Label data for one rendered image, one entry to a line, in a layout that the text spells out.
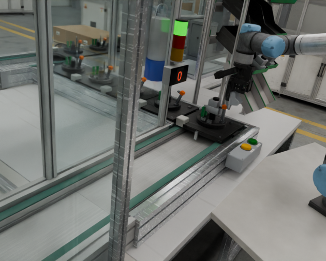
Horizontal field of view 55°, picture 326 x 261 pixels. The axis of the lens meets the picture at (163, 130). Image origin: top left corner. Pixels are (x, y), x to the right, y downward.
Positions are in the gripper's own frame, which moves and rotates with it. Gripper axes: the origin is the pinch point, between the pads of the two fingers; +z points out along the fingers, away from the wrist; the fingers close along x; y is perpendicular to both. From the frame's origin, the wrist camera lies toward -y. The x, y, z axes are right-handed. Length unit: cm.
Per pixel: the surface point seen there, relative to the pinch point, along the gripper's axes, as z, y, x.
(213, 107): 1.9, -5.7, -2.1
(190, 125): 10.3, -11.4, -10.4
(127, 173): -11, 15, -83
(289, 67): 56, -72, 393
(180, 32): -30.0, -16.4, -21.0
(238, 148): 11.3, 13.4, -11.7
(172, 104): 8.3, -28.4, -0.6
